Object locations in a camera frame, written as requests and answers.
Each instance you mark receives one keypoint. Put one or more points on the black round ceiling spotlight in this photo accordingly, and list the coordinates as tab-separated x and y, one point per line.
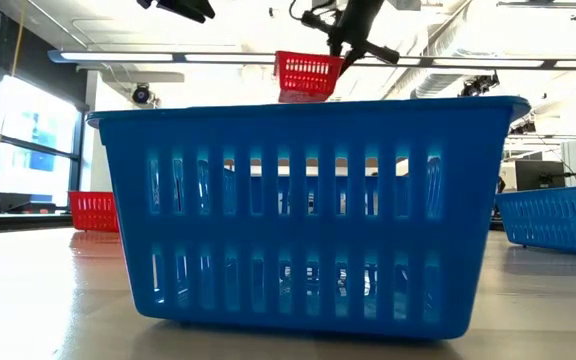
141	94

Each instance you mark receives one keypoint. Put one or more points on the black track light cluster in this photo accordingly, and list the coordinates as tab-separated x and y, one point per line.
478	85

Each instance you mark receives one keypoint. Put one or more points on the black computer monitor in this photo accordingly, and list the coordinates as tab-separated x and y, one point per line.
540	175

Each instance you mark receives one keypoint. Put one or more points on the silver ventilation duct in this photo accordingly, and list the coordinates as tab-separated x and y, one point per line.
438	85

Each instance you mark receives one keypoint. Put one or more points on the dark open laptop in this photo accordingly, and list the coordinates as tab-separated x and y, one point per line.
10	202

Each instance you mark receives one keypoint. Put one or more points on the long ceiling light bar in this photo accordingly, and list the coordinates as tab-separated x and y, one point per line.
118	56

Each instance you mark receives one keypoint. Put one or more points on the blue plastic slotted basket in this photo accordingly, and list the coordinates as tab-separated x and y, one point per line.
558	195
318	232

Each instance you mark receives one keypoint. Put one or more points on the grey ceiling rail fixture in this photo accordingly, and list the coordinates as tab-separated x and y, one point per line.
538	4

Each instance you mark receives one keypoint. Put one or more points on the red plastic slotted basket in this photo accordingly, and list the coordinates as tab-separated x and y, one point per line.
93	222
303	87

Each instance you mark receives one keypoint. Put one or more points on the large black framed window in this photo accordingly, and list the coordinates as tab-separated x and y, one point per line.
33	125

